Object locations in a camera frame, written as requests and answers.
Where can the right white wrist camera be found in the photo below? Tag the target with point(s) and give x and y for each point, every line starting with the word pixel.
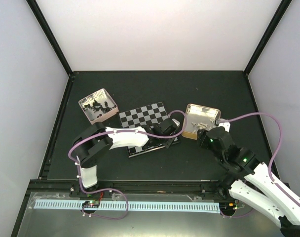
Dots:
pixel 223 123

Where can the small circuit board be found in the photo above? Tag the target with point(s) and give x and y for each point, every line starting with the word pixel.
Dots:
pixel 231 206
pixel 91 204

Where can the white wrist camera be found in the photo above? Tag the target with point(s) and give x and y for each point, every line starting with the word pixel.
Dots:
pixel 223 123
pixel 176 122

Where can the black and silver chessboard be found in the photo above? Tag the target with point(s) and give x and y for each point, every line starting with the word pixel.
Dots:
pixel 145 115

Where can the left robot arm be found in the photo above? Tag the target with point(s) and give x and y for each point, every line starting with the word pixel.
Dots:
pixel 97 140

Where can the left small circuit board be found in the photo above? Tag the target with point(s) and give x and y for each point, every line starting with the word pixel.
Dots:
pixel 91 204

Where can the light blue slotted cable duct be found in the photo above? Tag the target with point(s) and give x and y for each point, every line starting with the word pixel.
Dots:
pixel 154 206

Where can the right black frame post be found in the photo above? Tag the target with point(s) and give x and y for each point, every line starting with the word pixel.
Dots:
pixel 278 15

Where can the gold tin box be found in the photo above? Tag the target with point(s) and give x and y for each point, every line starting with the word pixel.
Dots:
pixel 199 117

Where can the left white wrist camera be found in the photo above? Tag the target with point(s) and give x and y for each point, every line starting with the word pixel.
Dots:
pixel 176 122

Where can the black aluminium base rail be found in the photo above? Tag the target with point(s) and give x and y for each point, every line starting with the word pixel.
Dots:
pixel 205 189

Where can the right small circuit board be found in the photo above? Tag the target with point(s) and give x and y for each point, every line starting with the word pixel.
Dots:
pixel 231 206

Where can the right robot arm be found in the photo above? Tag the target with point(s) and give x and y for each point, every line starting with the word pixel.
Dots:
pixel 250 181

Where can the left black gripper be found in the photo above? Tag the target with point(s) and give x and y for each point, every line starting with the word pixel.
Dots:
pixel 168 143

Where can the pink tin box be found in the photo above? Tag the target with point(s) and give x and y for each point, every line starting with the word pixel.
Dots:
pixel 98 106

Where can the black frame post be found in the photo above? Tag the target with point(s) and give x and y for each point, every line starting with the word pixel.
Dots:
pixel 278 15
pixel 37 12

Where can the left black frame post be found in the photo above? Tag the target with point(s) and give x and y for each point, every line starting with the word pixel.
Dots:
pixel 37 12

